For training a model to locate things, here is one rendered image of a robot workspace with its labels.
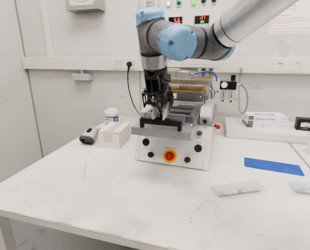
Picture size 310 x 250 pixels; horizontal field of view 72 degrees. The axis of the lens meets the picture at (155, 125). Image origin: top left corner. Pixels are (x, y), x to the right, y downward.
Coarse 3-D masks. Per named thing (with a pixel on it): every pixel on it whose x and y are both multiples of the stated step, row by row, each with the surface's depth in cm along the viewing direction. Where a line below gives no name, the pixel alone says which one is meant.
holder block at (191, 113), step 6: (174, 108) 98; (180, 108) 97; (186, 108) 96; (192, 108) 95; (144, 114) 87; (180, 114) 89; (186, 114) 88; (192, 114) 85; (186, 120) 83; (192, 120) 82
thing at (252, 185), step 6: (216, 186) 76; (222, 186) 76; (228, 186) 76; (234, 186) 76; (240, 186) 76; (246, 186) 76; (252, 186) 76; (258, 186) 76; (222, 192) 73; (228, 192) 73
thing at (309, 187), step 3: (291, 183) 78; (294, 183) 78; (297, 183) 78; (300, 183) 78; (303, 183) 78; (306, 183) 78; (309, 183) 78; (294, 186) 76; (297, 186) 76; (300, 186) 76; (303, 186) 76; (306, 186) 76; (309, 186) 76; (297, 189) 74; (300, 189) 74; (303, 189) 74; (306, 189) 74; (309, 189) 74
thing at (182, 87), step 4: (180, 84) 109; (184, 84) 109; (172, 88) 109; (176, 88) 109; (180, 88) 109; (184, 88) 109; (188, 88) 109; (192, 88) 109; (196, 88) 109; (200, 88) 109
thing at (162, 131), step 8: (152, 112) 82; (184, 120) 78; (136, 128) 78; (144, 128) 77; (152, 128) 76; (160, 128) 76; (168, 128) 76; (176, 128) 76; (184, 128) 76; (192, 128) 76; (152, 136) 77; (160, 136) 76; (168, 136) 75; (176, 136) 74; (184, 136) 73
